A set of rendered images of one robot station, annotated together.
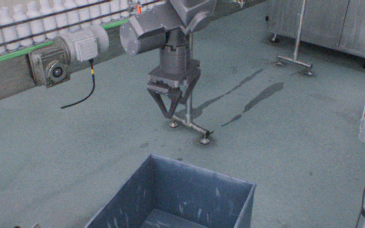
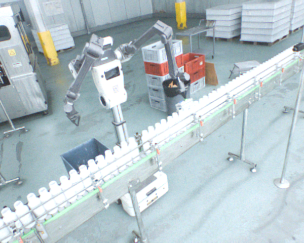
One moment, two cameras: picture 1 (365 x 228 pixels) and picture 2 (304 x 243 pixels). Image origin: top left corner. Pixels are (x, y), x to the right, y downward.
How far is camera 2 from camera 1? 1.29 m
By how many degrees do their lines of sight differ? 52
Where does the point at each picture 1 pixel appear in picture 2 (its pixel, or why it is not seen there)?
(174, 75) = (75, 113)
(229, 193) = (89, 146)
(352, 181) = not seen: hidden behind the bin
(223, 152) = (33, 178)
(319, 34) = (13, 113)
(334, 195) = not seen: hidden behind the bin
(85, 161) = not seen: outside the picture
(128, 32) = (67, 106)
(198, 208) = (82, 160)
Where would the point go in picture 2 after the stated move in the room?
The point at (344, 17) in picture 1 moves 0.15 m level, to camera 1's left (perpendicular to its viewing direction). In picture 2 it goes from (20, 99) to (13, 103)
